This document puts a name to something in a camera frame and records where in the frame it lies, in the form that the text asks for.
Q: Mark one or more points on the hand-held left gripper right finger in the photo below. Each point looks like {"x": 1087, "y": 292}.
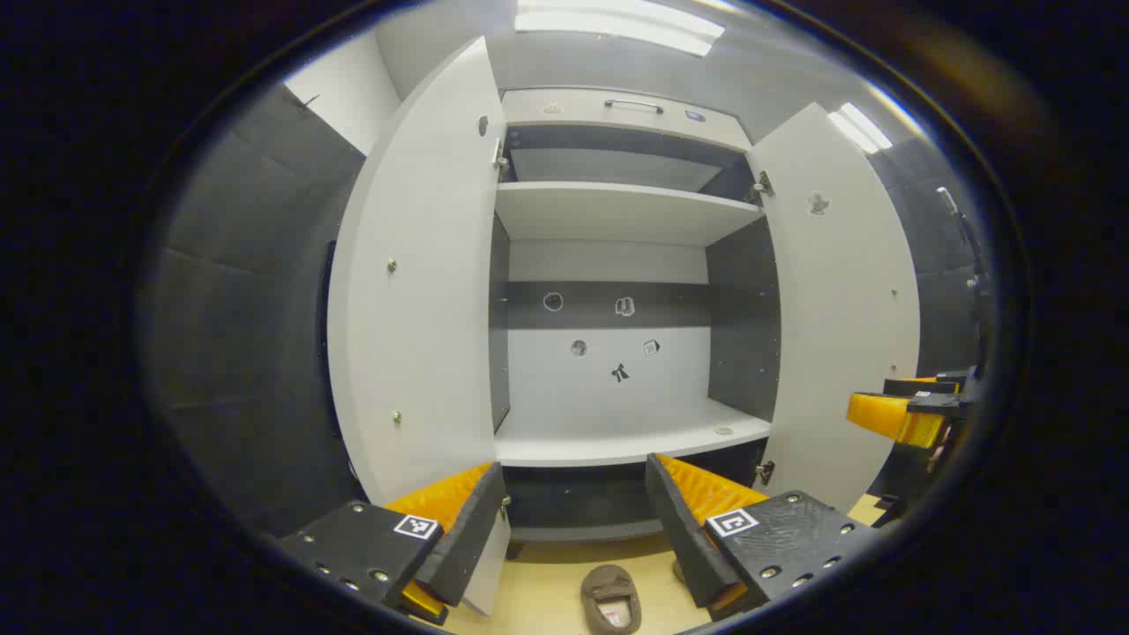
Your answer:
{"x": 688, "y": 538}

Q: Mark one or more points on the brown fuzzy shoe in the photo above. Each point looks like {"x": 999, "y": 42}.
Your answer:
{"x": 609, "y": 586}

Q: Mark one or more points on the white shoe cabinet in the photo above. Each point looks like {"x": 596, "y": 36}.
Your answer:
{"x": 617, "y": 212}

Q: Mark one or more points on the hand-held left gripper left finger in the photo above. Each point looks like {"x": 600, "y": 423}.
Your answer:
{"x": 467, "y": 547}

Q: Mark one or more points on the ceiling light panel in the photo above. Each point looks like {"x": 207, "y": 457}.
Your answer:
{"x": 617, "y": 26}
{"x": 860, "y": 128}

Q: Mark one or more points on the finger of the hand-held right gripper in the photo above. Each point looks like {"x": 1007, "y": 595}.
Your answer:
{"x": 917, "y": 385}
{"x": 886, "y": 416}

